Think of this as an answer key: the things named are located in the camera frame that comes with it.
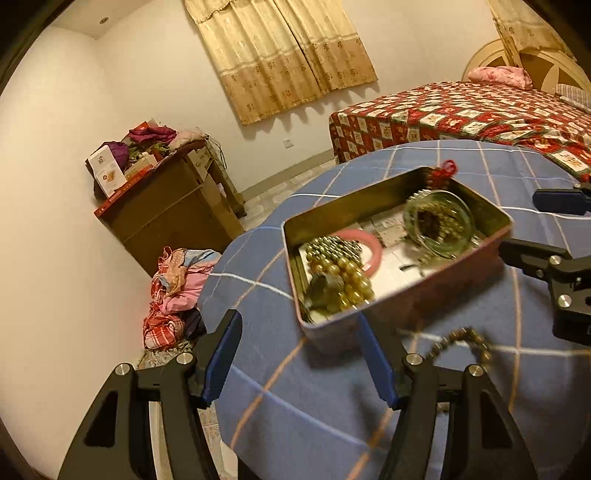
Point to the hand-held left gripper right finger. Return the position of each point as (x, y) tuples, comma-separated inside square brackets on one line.
[(376, 364)]

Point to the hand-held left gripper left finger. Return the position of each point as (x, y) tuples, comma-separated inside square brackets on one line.
[(221, 364)]

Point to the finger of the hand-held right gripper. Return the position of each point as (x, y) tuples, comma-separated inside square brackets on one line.
[(531, 256), (563, 201)]

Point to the rectangular metal tin box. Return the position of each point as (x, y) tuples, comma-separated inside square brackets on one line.
[(415, 304)]

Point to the green bangle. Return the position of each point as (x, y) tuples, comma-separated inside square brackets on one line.
[(452, 249)]

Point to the dark green pendant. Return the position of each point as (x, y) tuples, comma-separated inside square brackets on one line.
[(323, 293)]

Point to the pile of colourful clothes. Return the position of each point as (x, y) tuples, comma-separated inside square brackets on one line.
[(175, 290)]

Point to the printed paper sheet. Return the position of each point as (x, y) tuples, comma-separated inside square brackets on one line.
[(406, 265)]

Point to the striped pillow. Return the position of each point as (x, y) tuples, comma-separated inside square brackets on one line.
[(575, 94)]

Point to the pink bangle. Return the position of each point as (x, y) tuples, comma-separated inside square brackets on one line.
[(376, 256)]

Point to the pink pillow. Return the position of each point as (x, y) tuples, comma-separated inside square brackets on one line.
[(501, 76)]

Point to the bed with red patterned cover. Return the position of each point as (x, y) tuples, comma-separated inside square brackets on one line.
[(438, 115)]

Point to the brown wooden cabinet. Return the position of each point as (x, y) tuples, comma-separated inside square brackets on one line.
[(175, 217)]

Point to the cream wooden headboard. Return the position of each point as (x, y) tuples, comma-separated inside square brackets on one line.
[(489, 53)]

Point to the narrow beige patterned curtain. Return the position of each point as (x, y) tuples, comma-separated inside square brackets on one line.
[(526, 27)]

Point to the flat red box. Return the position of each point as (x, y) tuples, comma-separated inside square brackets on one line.
[(122, 191)]

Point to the pale pink cloth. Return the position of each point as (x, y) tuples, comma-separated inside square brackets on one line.
[(187, 138)]

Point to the purple cloth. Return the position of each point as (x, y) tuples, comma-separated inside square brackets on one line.
[(119, 152)]

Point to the maroon cloth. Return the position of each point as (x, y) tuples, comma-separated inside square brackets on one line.
[(152, 135)]

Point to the wide beige patterned curtain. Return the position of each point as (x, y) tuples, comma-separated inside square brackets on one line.
[(277, 55)]

